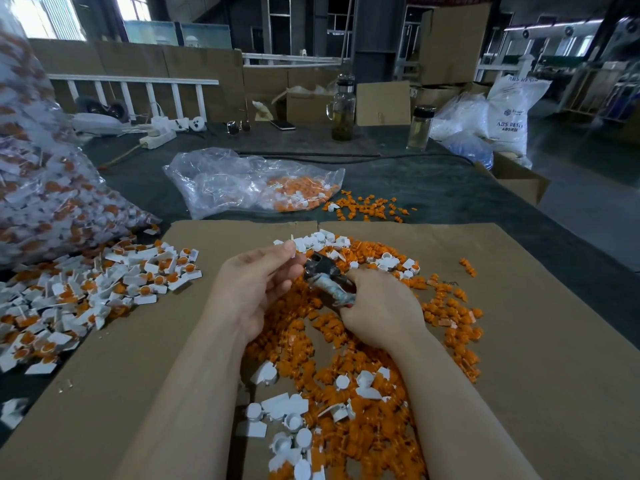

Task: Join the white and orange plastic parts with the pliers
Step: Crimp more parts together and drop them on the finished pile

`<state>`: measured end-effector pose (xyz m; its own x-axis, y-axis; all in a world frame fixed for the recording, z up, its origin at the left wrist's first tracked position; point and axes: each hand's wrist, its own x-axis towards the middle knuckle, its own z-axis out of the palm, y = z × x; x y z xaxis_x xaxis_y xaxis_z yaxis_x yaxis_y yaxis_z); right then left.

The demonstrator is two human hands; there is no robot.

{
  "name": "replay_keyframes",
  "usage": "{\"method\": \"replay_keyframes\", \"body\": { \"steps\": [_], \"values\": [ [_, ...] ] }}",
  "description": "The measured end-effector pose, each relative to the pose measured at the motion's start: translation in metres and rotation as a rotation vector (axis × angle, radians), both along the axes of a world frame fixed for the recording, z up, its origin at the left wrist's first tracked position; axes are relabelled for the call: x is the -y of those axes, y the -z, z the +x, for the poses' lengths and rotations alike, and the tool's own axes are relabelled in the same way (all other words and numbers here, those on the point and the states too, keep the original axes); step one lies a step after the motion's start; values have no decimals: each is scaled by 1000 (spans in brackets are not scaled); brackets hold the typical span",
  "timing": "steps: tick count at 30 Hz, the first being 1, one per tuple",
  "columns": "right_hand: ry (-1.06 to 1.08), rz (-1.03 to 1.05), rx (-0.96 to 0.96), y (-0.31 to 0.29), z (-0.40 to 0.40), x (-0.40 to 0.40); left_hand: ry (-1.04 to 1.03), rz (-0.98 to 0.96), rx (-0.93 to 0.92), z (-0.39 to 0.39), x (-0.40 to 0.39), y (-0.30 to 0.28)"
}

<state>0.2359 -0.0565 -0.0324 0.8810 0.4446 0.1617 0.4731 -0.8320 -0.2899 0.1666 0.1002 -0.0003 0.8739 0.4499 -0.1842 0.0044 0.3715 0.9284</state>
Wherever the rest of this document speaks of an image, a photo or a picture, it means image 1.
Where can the person's left hand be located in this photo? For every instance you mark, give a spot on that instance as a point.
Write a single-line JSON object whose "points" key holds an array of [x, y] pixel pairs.
{"points": [[250, 290]]}

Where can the person's right hand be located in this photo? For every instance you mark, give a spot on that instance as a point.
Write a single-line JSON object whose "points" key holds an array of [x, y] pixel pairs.
{"points": [[385, 313]]}

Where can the orange white plastic piece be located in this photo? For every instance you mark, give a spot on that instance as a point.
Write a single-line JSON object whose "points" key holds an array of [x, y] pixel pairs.
{"points": [[191, 255], [178, 283]]}

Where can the pile of orange and white parts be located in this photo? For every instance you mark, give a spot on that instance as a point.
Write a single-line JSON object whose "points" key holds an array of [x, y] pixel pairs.
{"points": [[360, 395]]}

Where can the pile of assembled white-orange parts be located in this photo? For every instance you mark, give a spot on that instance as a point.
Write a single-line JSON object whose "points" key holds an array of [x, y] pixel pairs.
{"points": [[62, 301]]}

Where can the person's right forearm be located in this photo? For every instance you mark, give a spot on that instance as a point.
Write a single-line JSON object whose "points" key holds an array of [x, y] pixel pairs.
{"points": [[465, 433]]}

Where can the scatter of orange offcuts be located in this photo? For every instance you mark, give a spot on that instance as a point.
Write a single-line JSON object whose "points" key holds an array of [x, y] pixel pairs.
{"points": [[370, 207]]}

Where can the small clear plastic bag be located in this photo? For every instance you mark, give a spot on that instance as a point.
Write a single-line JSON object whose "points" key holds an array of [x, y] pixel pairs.
{"points": [[218, 183]]}

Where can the brown cardboard sheet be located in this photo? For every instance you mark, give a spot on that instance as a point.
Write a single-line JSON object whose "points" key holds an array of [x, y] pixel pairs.
{"points": [[110, 367], [578, 350]]}

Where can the black phone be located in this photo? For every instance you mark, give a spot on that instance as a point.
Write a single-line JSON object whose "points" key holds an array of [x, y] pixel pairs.
{"points": [[284, 125]]}

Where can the white power strip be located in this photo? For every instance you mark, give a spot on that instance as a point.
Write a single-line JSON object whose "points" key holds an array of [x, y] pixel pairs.
{"points": [[158, 137]]}

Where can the open brown cardboard box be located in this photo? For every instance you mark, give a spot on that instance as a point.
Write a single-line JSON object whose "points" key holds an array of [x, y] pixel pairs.
{"points": [[513, 180]]}

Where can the glass bottle with black lid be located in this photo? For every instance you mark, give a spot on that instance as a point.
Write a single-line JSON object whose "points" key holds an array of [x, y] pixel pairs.
{"points": [[421, 127]]}

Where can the open cardboard box with paper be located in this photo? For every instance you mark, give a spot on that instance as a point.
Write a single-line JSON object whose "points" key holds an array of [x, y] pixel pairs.
{"points": [[304, 106]]}

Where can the clear blue plastic bag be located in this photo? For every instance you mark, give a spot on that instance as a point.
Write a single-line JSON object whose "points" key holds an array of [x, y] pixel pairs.
{"points": [[463, 132]]}

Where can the glass tea jar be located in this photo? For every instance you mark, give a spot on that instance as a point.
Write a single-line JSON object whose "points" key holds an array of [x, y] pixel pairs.
{"points": [[343, 108]]}

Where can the flat brown cardboard panel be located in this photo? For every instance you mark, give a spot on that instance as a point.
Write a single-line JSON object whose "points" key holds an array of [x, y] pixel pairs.
{"points": [[384, 103]]}

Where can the large clear bag of seals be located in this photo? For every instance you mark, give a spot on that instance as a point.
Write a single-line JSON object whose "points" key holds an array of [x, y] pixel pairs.
{"points": [[52, 195]]}

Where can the white oval plastic device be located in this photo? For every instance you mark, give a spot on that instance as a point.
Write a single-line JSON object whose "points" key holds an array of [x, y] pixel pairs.
{"points": [[97, 123]]}

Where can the row of upright cardboard sheets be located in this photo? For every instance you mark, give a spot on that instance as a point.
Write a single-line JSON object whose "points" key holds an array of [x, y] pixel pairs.
{"points": [[218, 65]]}

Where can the white woven sack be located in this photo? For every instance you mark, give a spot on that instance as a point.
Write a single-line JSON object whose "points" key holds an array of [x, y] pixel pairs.
{"points": [[518, 112]]}

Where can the dark steel pillar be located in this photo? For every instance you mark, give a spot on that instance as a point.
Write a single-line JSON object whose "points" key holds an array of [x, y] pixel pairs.
{"points": [[379, 39]]}

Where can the tall brown cardboard box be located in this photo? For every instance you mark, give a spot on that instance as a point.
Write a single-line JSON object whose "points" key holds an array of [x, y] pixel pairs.
{"points": [[453, 45]]}

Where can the white metal rack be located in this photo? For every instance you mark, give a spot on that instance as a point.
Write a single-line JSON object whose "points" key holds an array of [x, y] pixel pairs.
{"points": [[602, 89]]}

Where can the white railing frame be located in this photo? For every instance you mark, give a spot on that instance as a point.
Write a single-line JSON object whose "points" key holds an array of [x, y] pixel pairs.
{"points": [[135, 79]]}

